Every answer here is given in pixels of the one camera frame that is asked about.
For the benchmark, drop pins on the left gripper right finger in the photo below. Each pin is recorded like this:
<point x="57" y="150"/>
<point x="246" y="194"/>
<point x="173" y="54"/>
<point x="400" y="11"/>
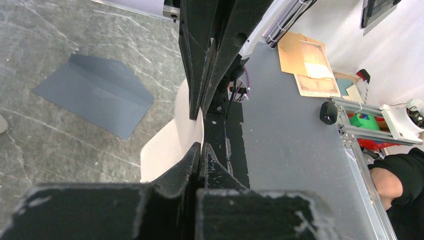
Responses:
<point x="227" y="210"/>

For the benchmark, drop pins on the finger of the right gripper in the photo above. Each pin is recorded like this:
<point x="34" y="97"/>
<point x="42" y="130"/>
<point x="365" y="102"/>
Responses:
<point x="238" y="23"/>
<point x="195" y="29"/>

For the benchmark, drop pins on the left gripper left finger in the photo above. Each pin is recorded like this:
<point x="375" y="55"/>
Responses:
<point x="161" y="210"/>

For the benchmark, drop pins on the cream paper letter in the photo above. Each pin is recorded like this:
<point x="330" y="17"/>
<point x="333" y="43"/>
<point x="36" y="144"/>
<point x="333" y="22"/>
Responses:
<point x="170" y="144"/>

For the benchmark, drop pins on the grey-blue envelope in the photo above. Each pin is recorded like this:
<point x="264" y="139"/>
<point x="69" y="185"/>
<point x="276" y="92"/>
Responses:
<point x="102" y="91"/>

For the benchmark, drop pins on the green white glue stick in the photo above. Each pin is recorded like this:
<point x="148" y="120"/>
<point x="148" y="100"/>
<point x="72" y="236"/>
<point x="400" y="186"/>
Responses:
<point x="3" y="124"/>

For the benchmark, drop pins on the brown cardboard sheets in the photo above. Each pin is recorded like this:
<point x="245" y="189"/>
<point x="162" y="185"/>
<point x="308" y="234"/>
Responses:
<point x="306" y="60"/>

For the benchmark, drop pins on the black round knob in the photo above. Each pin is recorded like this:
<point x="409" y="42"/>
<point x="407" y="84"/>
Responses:
<point x="328" y="113"/>

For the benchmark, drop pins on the person in black shirt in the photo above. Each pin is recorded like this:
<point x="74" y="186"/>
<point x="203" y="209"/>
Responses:
<point x="399" y="181"/>

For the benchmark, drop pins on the aluminium extrusion frame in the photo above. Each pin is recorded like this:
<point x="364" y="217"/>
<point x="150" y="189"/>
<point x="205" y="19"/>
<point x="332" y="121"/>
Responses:
<point x="350" y="134"/>

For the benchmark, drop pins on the white mount bracket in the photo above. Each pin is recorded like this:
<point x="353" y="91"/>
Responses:
<point x="405" y="120"/>

